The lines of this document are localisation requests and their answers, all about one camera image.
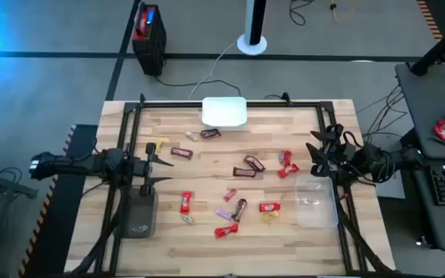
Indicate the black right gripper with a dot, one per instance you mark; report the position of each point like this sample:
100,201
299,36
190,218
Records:
336,158

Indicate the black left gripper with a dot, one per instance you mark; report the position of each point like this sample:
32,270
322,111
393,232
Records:
150,170

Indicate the brown Snickers candy bar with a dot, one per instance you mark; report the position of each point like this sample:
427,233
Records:
244,172
240,209
181,153
210,133
254,163

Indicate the red KitKat candy bar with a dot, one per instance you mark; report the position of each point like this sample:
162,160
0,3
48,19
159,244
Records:
269,207
288,170
185,202
284,157
226,231

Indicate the small yellow candy wrapper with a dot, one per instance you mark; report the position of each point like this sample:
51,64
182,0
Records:
270,216
159,145
191,135
187,219

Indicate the small pink-red candy wrapper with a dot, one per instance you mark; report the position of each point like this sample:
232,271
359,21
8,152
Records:
229,195

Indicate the small purple candy wrapper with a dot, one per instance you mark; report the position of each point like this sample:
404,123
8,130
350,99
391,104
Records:
223,214

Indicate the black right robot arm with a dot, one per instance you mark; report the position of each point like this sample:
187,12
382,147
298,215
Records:
373,162

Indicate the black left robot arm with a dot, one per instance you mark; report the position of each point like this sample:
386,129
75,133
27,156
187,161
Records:
91,164

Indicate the smoky grey translucent bin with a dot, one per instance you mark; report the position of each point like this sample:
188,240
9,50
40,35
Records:
137,216

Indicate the clear plastic bin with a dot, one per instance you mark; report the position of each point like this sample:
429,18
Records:
317,208

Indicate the white plastic bin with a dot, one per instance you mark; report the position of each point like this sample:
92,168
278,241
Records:
224,112

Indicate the dark grey desk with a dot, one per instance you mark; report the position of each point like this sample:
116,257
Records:
423,108

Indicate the black and red case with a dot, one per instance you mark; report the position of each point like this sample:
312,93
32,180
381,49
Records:
151,50

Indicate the white black pole stand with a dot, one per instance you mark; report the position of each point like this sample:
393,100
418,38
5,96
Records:
252,45

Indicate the black metal stand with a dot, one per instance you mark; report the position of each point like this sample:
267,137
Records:
10,186

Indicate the black aluminium table frame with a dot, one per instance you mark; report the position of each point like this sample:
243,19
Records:
276,104

